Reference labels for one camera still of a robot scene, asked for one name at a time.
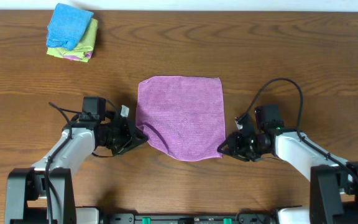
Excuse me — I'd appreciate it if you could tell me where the purple microfiber cloth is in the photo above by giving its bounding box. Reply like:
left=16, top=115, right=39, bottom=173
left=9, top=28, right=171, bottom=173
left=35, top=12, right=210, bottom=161
left=135, top=76, right=226, bottom=162

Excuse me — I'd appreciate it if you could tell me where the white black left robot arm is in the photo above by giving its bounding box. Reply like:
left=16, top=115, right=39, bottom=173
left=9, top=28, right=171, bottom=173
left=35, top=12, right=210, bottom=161
left=4, top=96, right=148, bottom=224

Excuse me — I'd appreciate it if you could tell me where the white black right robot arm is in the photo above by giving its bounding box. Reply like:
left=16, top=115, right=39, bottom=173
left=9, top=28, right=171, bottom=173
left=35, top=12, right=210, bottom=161
left=218, top=105, right=358, bottom=223

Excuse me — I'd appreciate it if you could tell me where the pink folded cloth in stack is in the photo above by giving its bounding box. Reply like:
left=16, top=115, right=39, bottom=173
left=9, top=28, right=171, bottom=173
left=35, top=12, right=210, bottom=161
left=63, top=51, right=93, bottom=62

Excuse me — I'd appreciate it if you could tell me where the green folded cloth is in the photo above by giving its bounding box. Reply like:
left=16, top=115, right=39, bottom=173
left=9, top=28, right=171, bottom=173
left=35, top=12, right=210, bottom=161
left=47, top=19, right=98, bottom=58

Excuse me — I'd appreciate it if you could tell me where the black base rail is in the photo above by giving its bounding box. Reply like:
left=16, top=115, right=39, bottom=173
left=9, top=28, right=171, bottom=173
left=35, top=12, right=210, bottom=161
left=73, top=205, right=310, bottom=224

